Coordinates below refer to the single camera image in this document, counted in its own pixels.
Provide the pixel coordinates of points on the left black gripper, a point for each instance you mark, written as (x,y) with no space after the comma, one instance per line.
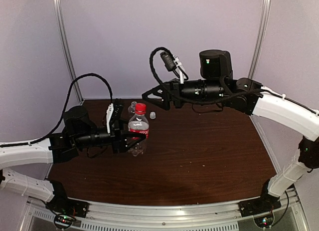
(119,141)

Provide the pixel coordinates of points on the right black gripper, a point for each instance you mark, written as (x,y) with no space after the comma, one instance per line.
(166,88)

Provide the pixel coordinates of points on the small cola bottle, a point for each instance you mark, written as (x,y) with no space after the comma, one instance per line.
(140,125)

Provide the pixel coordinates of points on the white bottle cap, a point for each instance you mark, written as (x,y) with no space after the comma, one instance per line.
(153,115)

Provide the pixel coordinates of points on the red cola bottle cap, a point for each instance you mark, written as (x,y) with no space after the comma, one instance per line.
(140,108)

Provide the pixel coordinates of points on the large clear plastic bottle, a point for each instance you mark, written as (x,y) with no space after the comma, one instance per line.
(132,108)

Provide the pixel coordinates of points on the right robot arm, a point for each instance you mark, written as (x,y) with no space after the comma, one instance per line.
(217,86)

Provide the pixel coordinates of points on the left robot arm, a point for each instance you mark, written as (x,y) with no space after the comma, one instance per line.
(78,134)

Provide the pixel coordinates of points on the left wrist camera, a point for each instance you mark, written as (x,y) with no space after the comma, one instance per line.
(113,113)

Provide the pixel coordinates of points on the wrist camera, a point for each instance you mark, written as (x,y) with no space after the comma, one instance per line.
(173,64)
(113,113)

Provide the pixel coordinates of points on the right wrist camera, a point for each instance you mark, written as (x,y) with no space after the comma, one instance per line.
(173,64)

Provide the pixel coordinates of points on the aluminium front frame rail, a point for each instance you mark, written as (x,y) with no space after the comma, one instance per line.
(223,216)

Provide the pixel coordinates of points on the right rear frame post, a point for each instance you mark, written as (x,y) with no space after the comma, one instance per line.
(261,33)

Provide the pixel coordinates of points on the frame post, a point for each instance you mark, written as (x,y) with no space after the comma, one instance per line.
(63,37)
(261,33)

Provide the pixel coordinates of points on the left rear frame post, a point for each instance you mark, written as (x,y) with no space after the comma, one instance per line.
(63,37)

